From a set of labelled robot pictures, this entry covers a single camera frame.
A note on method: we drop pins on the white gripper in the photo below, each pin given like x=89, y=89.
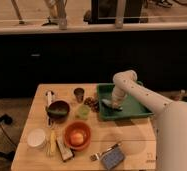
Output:
x=116, y=104

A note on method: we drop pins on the grey towel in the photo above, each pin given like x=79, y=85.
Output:
x=108, y=104

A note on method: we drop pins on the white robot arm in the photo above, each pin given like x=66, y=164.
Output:
x=171, y=120

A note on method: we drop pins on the green plastic tray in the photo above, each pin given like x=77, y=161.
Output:
x=131, y=108

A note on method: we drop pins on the pile of brown nuts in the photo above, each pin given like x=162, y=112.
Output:
x=92, y=103

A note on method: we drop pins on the small green cup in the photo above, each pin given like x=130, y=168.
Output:
x=83, y=112

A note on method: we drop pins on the dark metal cup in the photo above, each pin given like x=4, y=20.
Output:
x=79, y=94

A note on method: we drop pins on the orange plastic bowl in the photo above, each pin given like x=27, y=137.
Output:
x=77, y=126

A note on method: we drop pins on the orange fruit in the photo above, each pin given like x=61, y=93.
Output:
x=76, y=139

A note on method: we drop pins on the blue sponge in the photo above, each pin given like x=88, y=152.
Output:
x=112, y=158

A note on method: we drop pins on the dark green bowl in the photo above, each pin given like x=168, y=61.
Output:
x=58, y=109

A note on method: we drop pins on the silver fork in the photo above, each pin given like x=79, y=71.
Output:
x=98, y=155

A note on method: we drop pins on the white marker pen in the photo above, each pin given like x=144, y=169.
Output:
x=49, y=95

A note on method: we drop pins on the white round container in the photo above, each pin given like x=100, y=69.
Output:
x=36, y=138

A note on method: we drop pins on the black office chair base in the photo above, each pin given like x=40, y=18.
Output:
x=6, y=120

